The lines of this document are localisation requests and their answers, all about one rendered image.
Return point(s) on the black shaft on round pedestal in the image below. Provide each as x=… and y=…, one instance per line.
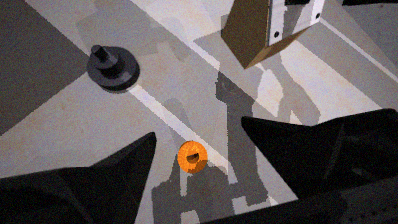
x=113, y=68

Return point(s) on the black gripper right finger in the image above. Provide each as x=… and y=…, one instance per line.
x=304, y=156

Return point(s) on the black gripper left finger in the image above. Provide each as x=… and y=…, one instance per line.
x=107, y=192

